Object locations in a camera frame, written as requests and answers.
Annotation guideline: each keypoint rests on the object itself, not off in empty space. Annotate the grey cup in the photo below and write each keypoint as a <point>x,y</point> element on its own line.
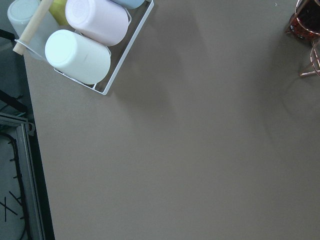
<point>22,12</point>

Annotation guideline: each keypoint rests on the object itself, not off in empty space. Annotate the pink cup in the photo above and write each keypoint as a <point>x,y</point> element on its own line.
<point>101,20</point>

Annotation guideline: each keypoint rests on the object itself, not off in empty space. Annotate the copper wire bottle rack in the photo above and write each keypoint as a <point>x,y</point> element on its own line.
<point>313,67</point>

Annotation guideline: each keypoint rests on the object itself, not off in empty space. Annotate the blue cup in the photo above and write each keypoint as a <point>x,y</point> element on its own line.
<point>129,4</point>

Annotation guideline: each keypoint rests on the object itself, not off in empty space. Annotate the yellow cup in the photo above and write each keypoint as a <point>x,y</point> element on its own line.
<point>57,10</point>

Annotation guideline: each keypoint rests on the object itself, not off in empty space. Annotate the white cup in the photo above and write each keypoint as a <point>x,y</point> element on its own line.
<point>78,57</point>

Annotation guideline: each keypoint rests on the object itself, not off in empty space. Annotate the white wire cup rack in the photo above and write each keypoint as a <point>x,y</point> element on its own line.
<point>119,52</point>

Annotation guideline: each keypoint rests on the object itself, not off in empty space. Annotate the tea bottle right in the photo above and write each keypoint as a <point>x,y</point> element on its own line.
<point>305,20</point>

